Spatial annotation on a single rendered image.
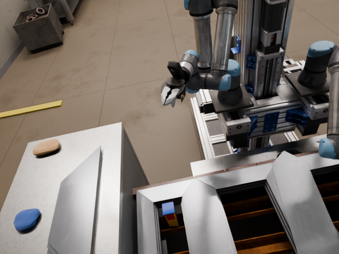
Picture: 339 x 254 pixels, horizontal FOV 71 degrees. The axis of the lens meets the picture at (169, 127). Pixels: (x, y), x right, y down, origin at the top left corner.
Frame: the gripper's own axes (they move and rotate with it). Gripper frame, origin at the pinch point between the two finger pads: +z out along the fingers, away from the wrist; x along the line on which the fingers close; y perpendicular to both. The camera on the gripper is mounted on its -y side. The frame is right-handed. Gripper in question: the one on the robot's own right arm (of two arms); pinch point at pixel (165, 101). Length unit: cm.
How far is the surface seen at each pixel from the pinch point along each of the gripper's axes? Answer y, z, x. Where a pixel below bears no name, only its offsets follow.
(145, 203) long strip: 61, 16, 10
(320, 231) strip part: 50, 7, -71
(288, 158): 52, -29, -57
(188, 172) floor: 148, -60, 8
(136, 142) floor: 158, -84, 78
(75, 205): 43, 34, 34
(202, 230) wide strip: 56, 21, -23
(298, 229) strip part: 51, 9, -62
